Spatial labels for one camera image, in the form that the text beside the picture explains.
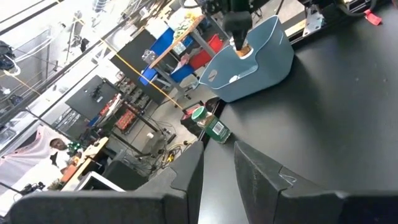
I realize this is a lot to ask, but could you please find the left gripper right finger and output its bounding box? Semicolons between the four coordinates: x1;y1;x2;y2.
233;140;398;224

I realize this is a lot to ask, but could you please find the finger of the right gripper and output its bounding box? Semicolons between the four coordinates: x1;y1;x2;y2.
223;11;253;51

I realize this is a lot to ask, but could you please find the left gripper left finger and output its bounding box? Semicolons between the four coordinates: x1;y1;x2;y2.
9;141;205;224

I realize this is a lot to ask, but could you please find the cork-lidded glass spice jar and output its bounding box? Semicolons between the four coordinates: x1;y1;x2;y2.
229;37;254;60

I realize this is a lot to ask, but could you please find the blue plastic bin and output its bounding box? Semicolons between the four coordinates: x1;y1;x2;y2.
198;14;295;103

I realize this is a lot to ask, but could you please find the shelf rack with storage bins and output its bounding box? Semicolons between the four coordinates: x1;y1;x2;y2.
138;14;225;96

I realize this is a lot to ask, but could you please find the green-capped spice jar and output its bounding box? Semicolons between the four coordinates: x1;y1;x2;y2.
191;105;233;144

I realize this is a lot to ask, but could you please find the person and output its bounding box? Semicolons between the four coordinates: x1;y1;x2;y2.
46;136;85;180

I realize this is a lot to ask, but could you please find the pink backdrop cloth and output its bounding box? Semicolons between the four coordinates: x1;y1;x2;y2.
0;124;65;187

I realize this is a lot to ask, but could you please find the yellow cable with plug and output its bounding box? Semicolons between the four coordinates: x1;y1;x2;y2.
164;148;180;163

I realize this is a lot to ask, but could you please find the silver metal bracket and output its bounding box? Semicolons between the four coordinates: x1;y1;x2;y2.
303;6;326;37

